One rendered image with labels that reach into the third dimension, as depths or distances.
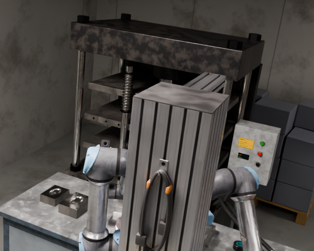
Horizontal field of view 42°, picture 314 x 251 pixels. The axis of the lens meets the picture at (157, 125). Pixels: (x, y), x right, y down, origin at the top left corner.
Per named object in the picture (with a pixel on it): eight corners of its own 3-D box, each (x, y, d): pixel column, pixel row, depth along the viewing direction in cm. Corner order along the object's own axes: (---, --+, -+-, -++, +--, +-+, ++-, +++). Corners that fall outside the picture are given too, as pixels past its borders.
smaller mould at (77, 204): (76, 219, 276) (77, 209, 274) (58, 212, 281) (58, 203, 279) (92, 206, 294) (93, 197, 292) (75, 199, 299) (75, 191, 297)
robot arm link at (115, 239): (137, 267, 186) (140, 242, 181) (107, 266, 184) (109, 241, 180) (136, 251, 197) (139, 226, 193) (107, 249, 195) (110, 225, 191)
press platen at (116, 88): (219, 119, 292) (221, 112, 291) (87, 88, 330) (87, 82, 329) (241, 99, 354) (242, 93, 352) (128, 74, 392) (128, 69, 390)
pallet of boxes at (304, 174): (315, 196, 526) (340, 105, 485) (304, 225, 456) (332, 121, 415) (224, 168, 577) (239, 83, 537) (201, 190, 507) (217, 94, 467)
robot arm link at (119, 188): (147, 145, 173) (136, 185, 216) (121, 143, 171) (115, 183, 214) (146, 171, 167) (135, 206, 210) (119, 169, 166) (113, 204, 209)
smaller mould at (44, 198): (55, 206, 288) (55, 199, 286) (40, 201, 292) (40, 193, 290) (69, 196, 302) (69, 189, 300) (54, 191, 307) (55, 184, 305)
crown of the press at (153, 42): (227, 133, 279) (243, 43, 259) (67, 94, 324) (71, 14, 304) (251, 106, 353) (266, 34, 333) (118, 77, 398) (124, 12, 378)
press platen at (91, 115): (213, 152, 298) (214, 146, 296) (83, 118, 336) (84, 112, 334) (236, 126, 363) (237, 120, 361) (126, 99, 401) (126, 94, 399)
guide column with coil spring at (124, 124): (117, 220, 344) (131, 66, 301) (111, 217, 346) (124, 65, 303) (120, 217, 349) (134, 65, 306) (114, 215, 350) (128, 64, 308)
